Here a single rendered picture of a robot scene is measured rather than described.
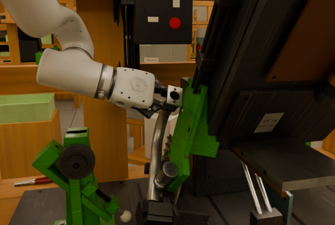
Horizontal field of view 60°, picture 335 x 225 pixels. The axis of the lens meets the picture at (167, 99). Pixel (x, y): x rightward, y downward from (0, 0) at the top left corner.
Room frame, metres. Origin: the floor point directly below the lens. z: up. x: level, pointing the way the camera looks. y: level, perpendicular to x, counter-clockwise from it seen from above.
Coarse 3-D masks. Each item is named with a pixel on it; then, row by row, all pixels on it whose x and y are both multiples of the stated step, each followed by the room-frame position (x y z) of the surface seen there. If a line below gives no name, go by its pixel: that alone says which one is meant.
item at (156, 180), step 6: (168, 162) 0.61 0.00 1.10; (162, 168) 0.60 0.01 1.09; (168, 168) 0.60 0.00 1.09; (174, 168) 0.60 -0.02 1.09; (162, 174) 0.60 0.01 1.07; (168, 174) 0.58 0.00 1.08; (174, 174) 0.59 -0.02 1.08; (156, 180) 0.63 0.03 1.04; (162, 180) 0.61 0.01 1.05; (168, 180) 0.60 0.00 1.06; (156, 186) 0.62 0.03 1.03; (162, 186) 0.62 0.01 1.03
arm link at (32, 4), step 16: (0, 0) 0.52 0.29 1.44; (16, 0) 0.51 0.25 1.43; (32, 0) 0.52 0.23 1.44; (48, 0) 0.54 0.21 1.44; (16, 16) 0.53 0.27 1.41; (32, 16) 0.53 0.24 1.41; (48, 16) 0.55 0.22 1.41; (64, 16) 0.59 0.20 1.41; (32, 32) 0.55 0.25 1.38; (48, 32) 0.56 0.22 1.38; (64, 32) 0.69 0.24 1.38; (80, 32) 0.70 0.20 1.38; (64, 48) 0.69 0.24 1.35
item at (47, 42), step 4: (60, 4) 7.26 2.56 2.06; (64, 4) 7.38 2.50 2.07; (48, 36) 7.17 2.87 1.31; (52, 36) 7.40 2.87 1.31; (44, 40) 7.15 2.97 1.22; (48, 40) 7.17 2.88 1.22; (52, 40) 7.35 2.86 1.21; (56, 40) 7.23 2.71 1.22; (44, 44) 7.11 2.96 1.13; (48, 44) 7.13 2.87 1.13; (52, 44) 7.15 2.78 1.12; (56, 44) 7.16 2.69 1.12
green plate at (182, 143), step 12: (192, 96) 0.65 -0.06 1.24; (204, 96) 0.61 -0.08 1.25; (180, 108) 0.71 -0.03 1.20; (192, 108) 0.63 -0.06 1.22; (204, 108) 0.62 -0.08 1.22; (180, 120) 0.69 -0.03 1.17; (192, 120) 0.61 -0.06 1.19; (204, 120) 0.62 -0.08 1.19; (180, 132) 0.66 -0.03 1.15; (192, 132) 0.60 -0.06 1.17; (204, 132) 0.62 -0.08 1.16; (180, 144) 0.64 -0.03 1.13; (192, 144) 0.62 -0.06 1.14; (204, 144) 0.62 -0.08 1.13; (216, 144) 0.63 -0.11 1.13; (168, 156) 0.70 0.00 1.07; (180, 156) 0.62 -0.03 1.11
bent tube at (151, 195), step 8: (168, 88) 0.72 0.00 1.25; (176, 88) 0.73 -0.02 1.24; (168, 96) 0.70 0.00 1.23; (176, 96) 0.73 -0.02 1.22; (168, 104) 0.69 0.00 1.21; (176, 104) 0.69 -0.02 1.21; (160, 112) 0.76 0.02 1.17; (168, 112) 0.74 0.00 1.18; (160, 120) 0.76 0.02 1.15; (160, 128) 0.76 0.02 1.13; (160, 136) 0.76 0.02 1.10; (152, 144) 0.75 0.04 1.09; (160, 144) 0.74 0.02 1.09; (152, 152) 0.73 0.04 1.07; (160, 152) 0.73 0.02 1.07; (152, 160) 0.71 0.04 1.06; (160, 160) 0.71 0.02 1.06; (152, 168) 0.69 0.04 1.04; (160, 168) 0.69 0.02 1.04; (152, 176) 0.67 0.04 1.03; (152, 184) 0.65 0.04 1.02; (152, 192) 0.64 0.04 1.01; (152, 200) 0.65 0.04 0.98
